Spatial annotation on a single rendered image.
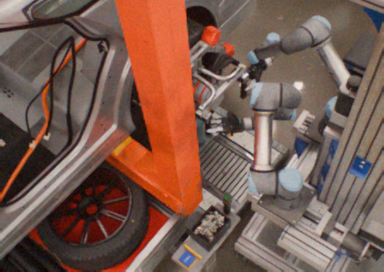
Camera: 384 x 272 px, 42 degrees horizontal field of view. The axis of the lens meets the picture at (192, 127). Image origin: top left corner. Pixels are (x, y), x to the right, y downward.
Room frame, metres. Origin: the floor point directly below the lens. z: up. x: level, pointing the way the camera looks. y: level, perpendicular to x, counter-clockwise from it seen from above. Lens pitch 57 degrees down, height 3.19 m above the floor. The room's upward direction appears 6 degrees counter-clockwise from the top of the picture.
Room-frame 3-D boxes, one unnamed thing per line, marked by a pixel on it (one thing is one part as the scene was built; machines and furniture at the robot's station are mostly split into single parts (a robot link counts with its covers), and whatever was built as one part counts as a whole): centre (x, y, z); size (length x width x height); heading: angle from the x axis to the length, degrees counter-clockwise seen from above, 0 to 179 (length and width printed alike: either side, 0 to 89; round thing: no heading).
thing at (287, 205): (1.06, -0.44, 0.87); 0.15 x 0.15 x 0.10
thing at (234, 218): (1.03, -0.01, 0.44); 0.43 x 0.17 x 0.03; 136
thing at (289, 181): (1.06, -0.44, 0.98); 0.13 x 0.12 x 0.14; 81
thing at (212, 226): (1.06, -0.04, 0.51); 0.20 x 0.14 x 0.13; 134
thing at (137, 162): (1.47, 0.33, 0.69); 0.52 x 0.17 x 0.35; 46
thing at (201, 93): (1.77, -0.09, 0.85); 0.21 x 0.14 x 0.14; 46
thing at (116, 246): (1.29, 0.65, 0.39); 0.66 x 0.66 x 0.24
